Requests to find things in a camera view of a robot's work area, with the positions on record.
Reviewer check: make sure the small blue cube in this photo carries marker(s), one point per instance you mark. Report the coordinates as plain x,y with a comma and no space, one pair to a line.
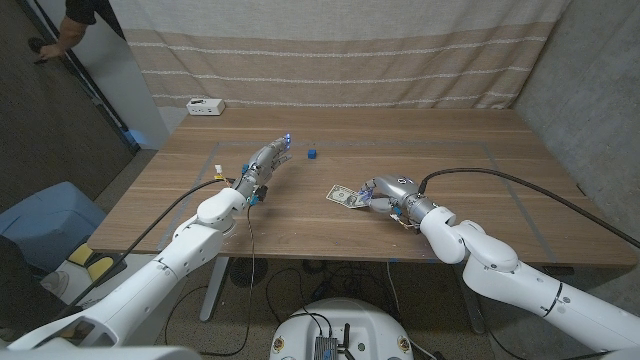
312,154

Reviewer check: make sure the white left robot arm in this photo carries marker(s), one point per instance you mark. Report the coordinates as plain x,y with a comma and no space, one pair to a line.
195,242

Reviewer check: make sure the grey electronics box on torso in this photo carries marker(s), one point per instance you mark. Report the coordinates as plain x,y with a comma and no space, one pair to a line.
325,347

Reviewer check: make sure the person's forearm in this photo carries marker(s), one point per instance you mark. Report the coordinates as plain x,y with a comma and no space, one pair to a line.
71,34

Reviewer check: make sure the person's black shirt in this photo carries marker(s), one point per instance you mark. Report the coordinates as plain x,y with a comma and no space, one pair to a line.
82,7

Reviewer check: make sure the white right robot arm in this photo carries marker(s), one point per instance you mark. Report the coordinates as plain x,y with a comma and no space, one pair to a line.
500,270

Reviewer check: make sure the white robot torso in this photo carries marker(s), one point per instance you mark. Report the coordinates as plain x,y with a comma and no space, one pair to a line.
370,325

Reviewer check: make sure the round black floor fan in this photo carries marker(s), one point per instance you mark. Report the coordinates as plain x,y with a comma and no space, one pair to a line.
242,272

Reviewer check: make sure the one dollar bill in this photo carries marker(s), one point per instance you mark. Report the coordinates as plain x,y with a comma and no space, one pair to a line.
342,195

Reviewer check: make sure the white round floor device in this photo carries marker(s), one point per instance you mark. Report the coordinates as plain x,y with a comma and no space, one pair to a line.
56,282

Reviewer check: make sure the yellow floor pad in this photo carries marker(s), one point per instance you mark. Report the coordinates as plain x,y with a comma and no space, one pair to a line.
101,268
81,254

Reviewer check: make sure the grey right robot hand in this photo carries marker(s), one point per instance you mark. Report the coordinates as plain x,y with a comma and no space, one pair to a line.
400,187

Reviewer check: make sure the grey table leg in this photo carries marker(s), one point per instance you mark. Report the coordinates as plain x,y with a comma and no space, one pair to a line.
470,300

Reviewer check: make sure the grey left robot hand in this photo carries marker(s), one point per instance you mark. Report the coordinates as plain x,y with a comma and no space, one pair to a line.
262,162

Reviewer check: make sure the white table leg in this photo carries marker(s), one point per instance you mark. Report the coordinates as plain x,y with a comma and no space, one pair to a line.
215,290

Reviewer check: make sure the beige striped backdrop cloth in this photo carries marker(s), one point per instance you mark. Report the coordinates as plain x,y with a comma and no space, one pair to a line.
325,60

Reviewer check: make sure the person's hand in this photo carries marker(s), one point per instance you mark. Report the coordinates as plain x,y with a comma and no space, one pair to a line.
53,51

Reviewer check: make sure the white power strip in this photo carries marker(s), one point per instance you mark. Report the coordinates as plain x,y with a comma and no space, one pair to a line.
205,106

